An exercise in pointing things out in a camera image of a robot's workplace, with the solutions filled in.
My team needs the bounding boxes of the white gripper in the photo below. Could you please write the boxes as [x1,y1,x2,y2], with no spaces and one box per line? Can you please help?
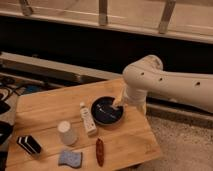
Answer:
[112,87,147,114]

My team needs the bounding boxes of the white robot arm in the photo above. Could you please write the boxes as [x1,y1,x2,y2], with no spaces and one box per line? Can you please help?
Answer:
[113,55,213,113]

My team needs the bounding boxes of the black round plate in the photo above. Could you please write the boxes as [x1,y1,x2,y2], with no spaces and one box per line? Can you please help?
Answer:
[91,96,124,126]

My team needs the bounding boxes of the white tube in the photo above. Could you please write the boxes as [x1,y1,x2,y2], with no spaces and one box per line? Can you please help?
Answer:
[80,102,97,136]

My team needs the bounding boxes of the wooden table board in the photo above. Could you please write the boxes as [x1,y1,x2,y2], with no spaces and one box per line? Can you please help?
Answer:
[6,79,162,171]

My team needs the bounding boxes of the red brown oblong object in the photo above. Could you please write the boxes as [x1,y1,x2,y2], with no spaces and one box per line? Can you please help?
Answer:
[96,138,104,167]

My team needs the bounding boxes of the blue sponge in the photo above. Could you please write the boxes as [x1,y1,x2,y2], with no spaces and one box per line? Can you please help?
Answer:
[58,150,82,168]

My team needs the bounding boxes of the black object left edge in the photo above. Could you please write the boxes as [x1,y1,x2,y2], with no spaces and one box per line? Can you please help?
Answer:
[0,100,14,146]

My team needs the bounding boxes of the black cables at left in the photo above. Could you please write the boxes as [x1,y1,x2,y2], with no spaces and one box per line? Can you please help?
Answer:
[0,75,28,101]

